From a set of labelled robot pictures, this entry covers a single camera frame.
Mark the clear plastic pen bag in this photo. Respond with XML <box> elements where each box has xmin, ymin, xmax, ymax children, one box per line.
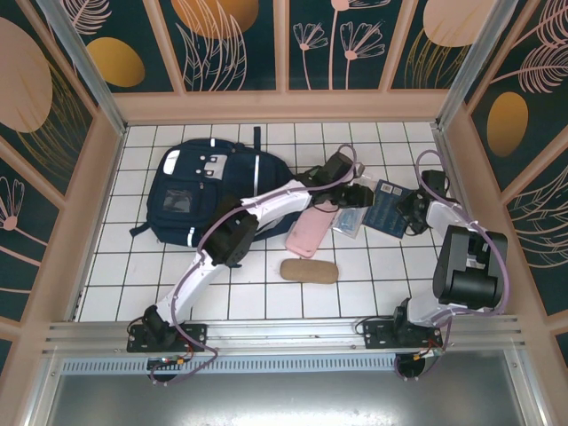
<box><xmin>330</xmin><ymin>206</ymin><xmax>369</xmax><ymax>239</ymax></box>

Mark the blue notebook with yellow label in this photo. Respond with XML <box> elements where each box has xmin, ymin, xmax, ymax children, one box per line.
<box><xmin>361</xmin><ymin>179</ymin><xmax>416</xmax><ymax>241</ymax></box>

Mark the pink pencil case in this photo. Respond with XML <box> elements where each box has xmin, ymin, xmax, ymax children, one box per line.
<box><xmin>285</xmin><ymin>208</ymin><xmax>334</xmax><ymax>259</ymax></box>

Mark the tan glasses case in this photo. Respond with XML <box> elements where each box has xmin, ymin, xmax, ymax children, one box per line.
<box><xmin>279</xmin><ymin>258</ymin><xmax>341</xmax><ymax>285</ymax></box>

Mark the navy blue backpack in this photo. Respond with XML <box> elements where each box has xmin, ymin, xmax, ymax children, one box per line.
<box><xmin>130</xmin><ymin>126</ymin><xmax>294</xmax><ymax>245</ymax></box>

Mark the grey metal sheet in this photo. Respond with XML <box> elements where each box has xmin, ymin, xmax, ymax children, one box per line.
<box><xmin>43</xmin><ymin>350</ymin><xmax>549</xmax><ymax>426</ymax></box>

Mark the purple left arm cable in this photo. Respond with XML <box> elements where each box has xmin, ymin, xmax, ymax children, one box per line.
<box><xmin>148</xmin><ymin>144</ymin><xmax>360</xmax><ymax>387</ymax></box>

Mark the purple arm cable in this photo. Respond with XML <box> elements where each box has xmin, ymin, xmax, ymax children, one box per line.
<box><xmin>148</xmin><ymin>144</ymin><xmax>360</xmax><ymax>387</ymax></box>
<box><xmin>394</xmin><ymin>149</ymin><xmax>509</xmax><ymax>383</ymax></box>

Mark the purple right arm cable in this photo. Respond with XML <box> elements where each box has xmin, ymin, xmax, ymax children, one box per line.
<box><xmin>394</xmin><ymin>149</ymin><xmax>509</xmax><ymax>383</ymax></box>

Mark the aluminium side rail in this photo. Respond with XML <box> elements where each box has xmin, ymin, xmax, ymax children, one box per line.
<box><xmin>430</xmin><ymin>123</ymin><xmax>505</xmax><ymax>317</ymax></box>

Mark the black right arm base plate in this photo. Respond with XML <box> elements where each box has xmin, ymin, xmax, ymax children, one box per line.
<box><xmin>362</xmin><ymin>319</ymin><xmax>445</xmax><ymax>352</ymax></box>

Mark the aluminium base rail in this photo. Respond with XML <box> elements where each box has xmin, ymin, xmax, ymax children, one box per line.
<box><xmin>42</xmin><ymin>313</ymin><xmax>527</xmax><ymax>356</ymax></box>

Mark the aluminium corner post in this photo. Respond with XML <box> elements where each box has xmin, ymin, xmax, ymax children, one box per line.
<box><xmin>35</xmin><ymin>0</ymin><xmax>130</xmax><ymax>137</ymax></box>
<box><xmin>434</xmin><ymin>0</ymin><xmax>520</xmax><ymax>130</ymax></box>

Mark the perforated metal cable tray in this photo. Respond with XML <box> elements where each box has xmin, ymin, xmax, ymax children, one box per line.
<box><xmin>57</xmin><ymin>354</ymin><xmax>509</xmax><ymax>376</ymax></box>

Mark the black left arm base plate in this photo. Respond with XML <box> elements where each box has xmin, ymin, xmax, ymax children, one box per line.
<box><xmin>126</xmin><ymin>322</ymin><xmax>209</xmax><ymax>354</ymax></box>

